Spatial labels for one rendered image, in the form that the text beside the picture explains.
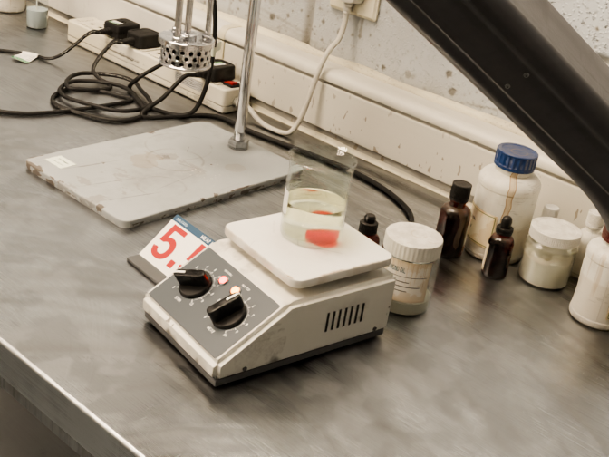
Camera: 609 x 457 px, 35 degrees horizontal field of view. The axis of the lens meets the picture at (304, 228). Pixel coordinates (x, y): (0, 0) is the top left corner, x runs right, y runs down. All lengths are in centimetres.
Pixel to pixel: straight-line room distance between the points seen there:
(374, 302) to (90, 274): 29
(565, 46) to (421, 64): 80
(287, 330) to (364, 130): 55
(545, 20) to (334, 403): 43
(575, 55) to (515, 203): 57
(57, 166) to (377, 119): 43
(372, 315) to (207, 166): 40
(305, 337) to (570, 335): 30
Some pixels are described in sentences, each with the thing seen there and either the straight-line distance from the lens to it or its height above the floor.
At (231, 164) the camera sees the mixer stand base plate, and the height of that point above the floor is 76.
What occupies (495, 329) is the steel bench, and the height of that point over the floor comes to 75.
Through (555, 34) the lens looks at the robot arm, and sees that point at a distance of 53.
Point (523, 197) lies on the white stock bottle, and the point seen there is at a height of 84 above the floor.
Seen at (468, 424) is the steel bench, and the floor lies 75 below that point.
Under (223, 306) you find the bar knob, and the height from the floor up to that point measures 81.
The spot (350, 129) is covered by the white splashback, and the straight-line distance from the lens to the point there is 135.
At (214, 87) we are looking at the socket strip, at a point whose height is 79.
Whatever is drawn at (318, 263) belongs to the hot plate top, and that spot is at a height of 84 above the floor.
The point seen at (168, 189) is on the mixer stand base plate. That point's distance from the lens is 115.
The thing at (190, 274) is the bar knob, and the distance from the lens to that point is 86.
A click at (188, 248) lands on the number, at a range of 98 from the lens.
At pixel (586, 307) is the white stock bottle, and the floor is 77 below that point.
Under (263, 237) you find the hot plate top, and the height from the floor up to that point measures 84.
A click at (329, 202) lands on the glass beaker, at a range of 86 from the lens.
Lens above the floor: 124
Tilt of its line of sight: 26 degrees down
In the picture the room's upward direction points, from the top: 9 degrees clockwise
